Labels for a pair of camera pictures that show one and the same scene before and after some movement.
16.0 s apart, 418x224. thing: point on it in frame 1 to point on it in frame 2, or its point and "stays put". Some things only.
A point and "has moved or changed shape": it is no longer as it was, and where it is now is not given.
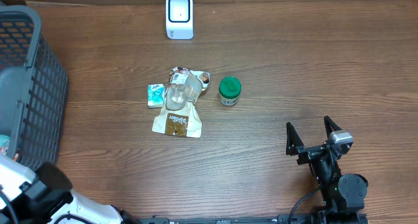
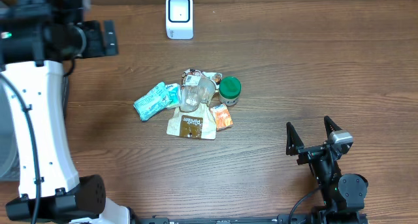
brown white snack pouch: (181, 115) has moved or changed shape
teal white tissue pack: (155, 95) to (175, 93)
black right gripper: (294, 142) stays put
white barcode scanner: (179, 16) stays put
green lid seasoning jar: (229, 89) stays put
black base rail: (285, 219) stays put
